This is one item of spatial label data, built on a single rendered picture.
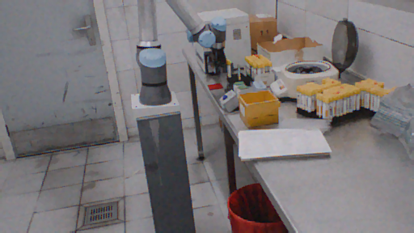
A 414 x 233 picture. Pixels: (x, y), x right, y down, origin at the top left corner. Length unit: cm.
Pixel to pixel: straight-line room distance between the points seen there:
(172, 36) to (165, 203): 192
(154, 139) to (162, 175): 19
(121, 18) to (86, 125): 96
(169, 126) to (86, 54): 186
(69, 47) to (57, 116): 60
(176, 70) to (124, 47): 48
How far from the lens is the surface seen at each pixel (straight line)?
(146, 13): 207
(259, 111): 175
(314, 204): 129
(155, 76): 198
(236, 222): 202
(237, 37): 252
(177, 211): 223
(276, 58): 229
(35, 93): 389
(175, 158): 208
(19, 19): 377
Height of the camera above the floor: 159
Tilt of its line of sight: 22 degrees down
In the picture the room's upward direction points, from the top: 6 degrees counter-clockwise
